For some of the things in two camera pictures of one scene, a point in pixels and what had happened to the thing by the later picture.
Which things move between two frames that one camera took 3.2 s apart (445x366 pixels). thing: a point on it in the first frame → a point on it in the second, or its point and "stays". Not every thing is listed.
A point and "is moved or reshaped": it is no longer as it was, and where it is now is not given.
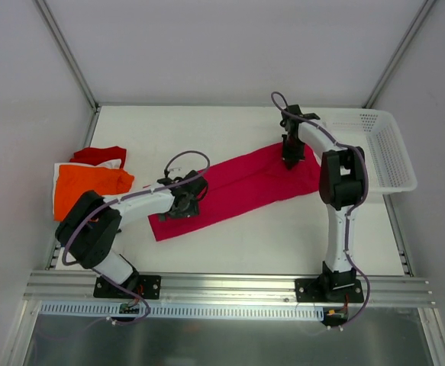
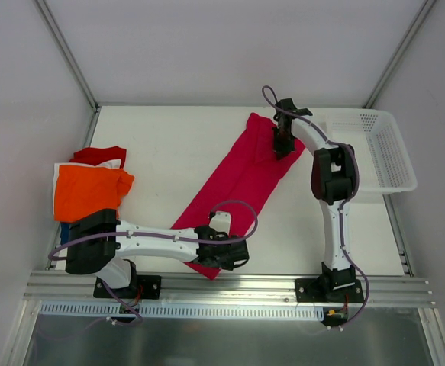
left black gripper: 177,213 → 236,252
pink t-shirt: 257,183 is moved or reshaped
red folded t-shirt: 94,155 stays
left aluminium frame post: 68,54 stays
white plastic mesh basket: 378,133 stays
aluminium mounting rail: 74,288 stays
